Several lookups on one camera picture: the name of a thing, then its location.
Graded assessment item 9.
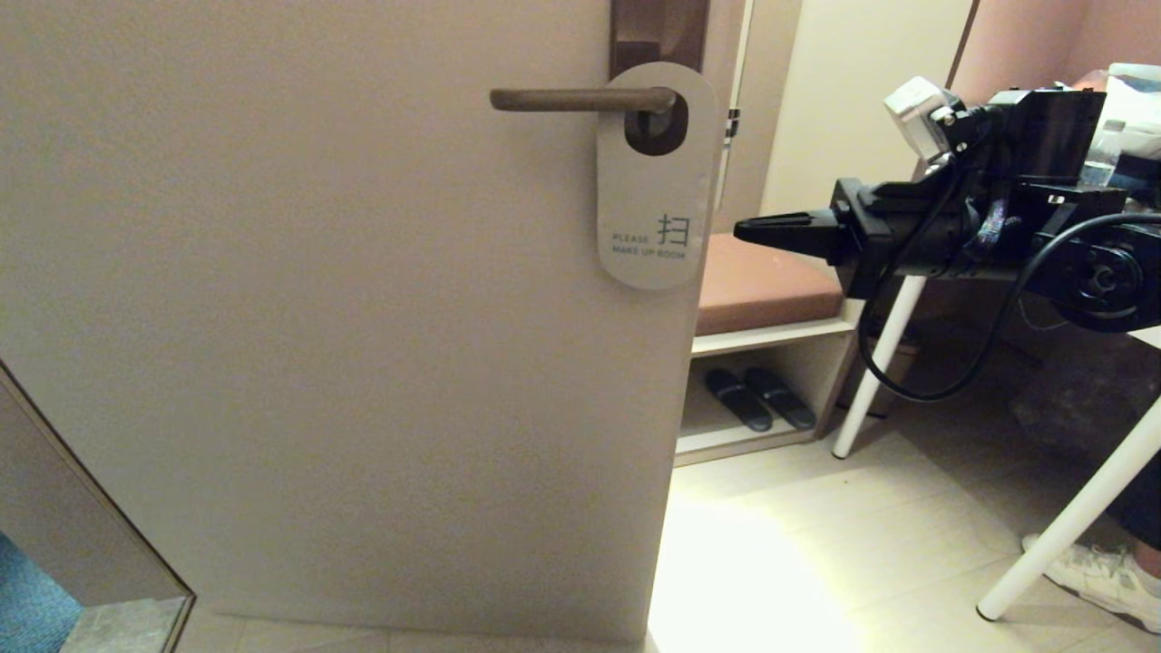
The light grey door hanger sign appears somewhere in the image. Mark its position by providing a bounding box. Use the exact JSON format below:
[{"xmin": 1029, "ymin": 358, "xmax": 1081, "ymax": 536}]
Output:
[{"xmin": 596, "ymin": 62, "xmax": 719, "ymax": 291}]

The beige wooden door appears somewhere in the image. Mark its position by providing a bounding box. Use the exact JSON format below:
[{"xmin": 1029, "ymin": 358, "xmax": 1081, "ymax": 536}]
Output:
[{"xmin": 0, "ymin": 0, "xmax": 748, "ymax": 647}]

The brown bench cushion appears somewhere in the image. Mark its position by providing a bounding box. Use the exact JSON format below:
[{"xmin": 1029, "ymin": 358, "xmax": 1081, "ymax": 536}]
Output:
[{"xmin": 697, "ymin": 233, "xmax": 846, "ymax": 338}]

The cream bench shelf unit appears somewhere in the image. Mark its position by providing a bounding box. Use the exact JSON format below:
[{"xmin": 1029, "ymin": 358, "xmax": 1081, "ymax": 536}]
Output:
[{"xmin": 673, "ymin": 0, "xmax": 981, "ymax": 470}]

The beige waste bin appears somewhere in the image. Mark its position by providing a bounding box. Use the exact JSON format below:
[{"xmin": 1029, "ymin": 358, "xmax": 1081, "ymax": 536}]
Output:
[{"xmin": 857, "ymin": 326, "xmax": 919, "ymax": 418}]

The clear plastic water bottle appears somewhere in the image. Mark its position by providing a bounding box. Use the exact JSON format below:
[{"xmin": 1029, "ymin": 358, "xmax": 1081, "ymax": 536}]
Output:
[{"xmin": 1079, "ymin": 120, "xmax": 1126, "ymax": 189}]

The brown metal lock plate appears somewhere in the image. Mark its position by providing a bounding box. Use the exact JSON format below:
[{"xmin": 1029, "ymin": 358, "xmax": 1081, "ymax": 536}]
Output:
[{"xmin": 610, "ymin": 0, "xmax": 711, "ymax": 157}]

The white plastic bag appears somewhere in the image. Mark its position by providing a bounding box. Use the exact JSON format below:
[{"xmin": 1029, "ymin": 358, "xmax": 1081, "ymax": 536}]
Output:
[{"xmin": 1093, "ymin": 63, "xmax": 1161, "ymax": 162}]

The white table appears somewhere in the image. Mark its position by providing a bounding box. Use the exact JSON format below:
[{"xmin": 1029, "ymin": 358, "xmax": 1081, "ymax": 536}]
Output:
[{"xmin": 832, "ymin": 272, "xmax": 1161, "ymax": 623}]

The dark trouser leg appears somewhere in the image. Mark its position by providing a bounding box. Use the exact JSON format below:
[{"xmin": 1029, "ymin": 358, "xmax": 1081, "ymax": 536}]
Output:
[{"xmin": 1108, "ymin": 467, "xmax": 1161, "ymax": 581}]

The white sneaker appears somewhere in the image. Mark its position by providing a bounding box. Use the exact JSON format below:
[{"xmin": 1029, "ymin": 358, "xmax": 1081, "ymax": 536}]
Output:
[{"xmin": 1022, "ymin": 533, "xmax": 1161, "ymax": 636}]

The framed floor mirror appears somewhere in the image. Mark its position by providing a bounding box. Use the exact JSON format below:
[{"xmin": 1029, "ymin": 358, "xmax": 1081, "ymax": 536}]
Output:
[{"xmin": 0, "ymin": 358, "xmax": 196, "ymax": 653}]

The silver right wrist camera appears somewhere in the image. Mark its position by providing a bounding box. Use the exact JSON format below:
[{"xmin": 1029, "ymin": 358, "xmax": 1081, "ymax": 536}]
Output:
[{"xmin": 884, "ymin": 76, "xmax": 964, "ymax": 166}]

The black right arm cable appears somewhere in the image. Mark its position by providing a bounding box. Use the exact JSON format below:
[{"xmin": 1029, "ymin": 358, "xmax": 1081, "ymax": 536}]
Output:
[{"xmin": 857, "ymin": 145, "xmax": 1161, "ymax": 403}]

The brown metal door handle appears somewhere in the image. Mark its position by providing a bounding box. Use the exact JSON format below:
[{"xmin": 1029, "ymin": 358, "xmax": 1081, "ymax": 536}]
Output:
[{"xmin": 490, "ymin": 86, "xmax": 678, "ymax": 144}]

